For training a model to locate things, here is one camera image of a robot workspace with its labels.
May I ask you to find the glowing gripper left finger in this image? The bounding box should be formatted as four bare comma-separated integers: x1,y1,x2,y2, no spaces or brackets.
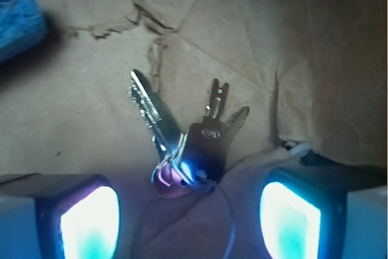
1,173,120,258

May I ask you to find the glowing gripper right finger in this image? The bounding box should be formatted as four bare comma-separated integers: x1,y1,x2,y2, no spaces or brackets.
259,166,387,258

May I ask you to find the silver key bunch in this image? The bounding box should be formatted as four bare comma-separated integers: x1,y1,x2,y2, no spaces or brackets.
129,69,249,198

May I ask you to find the brown paper bag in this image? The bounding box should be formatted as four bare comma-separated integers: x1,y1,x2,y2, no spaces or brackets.
1,0,387,258

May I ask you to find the blue sponge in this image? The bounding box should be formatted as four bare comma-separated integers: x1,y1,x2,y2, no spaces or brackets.
1,0,47,64

